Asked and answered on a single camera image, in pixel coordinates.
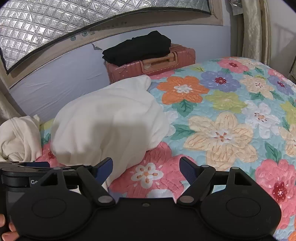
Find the black folded clothes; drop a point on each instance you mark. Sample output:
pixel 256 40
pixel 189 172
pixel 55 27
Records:
pixel 138 48

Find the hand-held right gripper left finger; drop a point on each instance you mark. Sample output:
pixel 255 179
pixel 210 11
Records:
pixel 106 168

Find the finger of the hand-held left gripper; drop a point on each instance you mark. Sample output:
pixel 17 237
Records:
pixel 37 164
pixel 62 168

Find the off-white knit garment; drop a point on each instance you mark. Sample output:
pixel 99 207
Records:
pixel 104 120

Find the person's left hand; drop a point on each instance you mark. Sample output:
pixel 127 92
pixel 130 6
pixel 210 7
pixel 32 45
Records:
pixel 10 236

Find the beige window frame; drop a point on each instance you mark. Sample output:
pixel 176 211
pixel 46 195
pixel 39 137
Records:
pixel 218 16

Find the silver quilted window insulation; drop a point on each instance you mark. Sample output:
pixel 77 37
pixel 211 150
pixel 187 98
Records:
pixel 46 23

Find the cream smooth garment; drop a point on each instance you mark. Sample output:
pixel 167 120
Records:
pixel 18 136

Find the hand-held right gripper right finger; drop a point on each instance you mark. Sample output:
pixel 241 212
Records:
pixel 186 168

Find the floral quilted bedspread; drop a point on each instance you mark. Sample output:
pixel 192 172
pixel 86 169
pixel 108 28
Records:
pixel 219 115

